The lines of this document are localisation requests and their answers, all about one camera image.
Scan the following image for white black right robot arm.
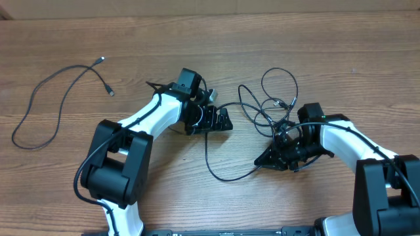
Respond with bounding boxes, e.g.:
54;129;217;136
254;114;419;235

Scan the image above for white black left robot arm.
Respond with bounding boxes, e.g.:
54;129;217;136
73;92;233;235

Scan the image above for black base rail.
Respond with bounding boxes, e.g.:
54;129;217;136
141;226;321;236

